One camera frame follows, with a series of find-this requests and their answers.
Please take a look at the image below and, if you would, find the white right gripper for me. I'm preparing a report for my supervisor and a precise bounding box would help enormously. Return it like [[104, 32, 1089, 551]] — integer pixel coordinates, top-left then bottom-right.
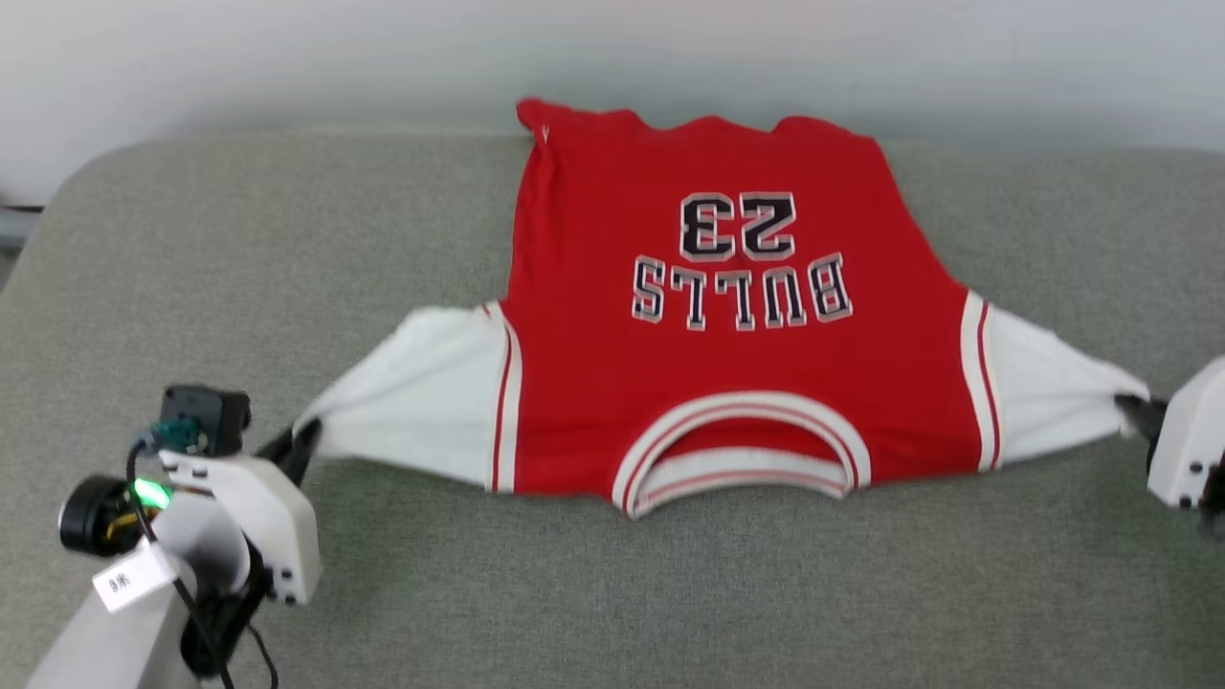
[[1115, 359, 1225, 509]]

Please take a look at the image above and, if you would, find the red white Bulls jersey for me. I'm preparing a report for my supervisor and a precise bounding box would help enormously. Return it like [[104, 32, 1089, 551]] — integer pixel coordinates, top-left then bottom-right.
[[292, 96, 1152, 522]]

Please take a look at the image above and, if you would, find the white paper label tag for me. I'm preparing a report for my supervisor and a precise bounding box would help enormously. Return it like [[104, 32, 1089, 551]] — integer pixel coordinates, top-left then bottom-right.
[[93, 541, 180, 613]]

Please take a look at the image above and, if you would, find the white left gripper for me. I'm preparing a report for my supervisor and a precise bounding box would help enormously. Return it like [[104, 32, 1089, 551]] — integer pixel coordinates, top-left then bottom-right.
[[158, 417, 324, 607]]

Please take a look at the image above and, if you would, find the thin black cable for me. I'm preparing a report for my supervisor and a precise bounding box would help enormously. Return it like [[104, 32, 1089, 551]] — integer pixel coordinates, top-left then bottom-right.
[[124, 435, 280, 689]]

